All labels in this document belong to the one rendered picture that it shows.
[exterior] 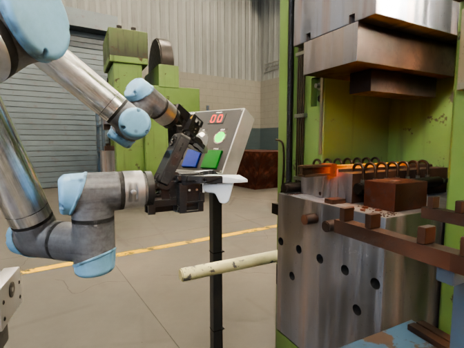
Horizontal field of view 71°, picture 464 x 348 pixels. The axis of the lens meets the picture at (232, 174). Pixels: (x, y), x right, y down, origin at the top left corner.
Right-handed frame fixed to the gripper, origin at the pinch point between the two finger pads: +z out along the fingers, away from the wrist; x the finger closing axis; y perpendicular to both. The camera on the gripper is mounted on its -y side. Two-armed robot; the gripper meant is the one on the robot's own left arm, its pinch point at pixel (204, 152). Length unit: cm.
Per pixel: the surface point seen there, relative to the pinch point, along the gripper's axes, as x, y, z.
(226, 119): 0.2, 17.3, 5.2
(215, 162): -2.6, -1.5, 4.5
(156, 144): 347, 133, 233
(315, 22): -40, 34, -16
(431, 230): -75, -27, -35
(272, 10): 448, 752, 502
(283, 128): -15.7, 23.0, 21.2
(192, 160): 8.6, -1.1, 4.5
